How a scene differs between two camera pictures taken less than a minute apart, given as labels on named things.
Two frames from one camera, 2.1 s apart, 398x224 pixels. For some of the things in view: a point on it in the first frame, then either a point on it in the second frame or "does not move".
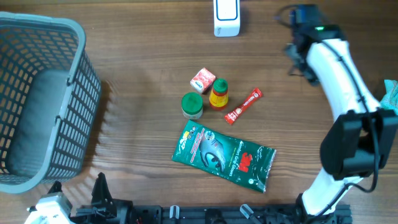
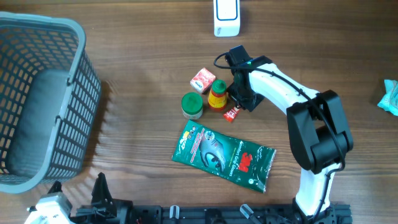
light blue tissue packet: x=390 y=101 does not move
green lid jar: x=192 y=105 does not move
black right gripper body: x=301 y=68 -> x=243 y=96
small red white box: x=203 y=81 does not move
